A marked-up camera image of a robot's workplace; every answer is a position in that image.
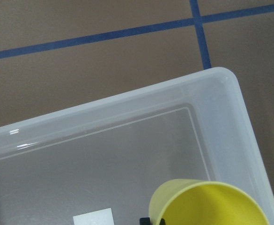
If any white label in box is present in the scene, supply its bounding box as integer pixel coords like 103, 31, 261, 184
73, 208, 114, 225

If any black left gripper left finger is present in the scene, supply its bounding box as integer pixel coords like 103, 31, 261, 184
139, 217, 151, 225

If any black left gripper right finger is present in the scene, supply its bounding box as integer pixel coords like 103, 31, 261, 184
159, 218, 166, 225

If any yellow plastic cup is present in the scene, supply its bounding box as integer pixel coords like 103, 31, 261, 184
148, 179, 269, 225

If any clear plastic storage box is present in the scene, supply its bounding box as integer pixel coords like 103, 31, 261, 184
0, 67, 274, 225

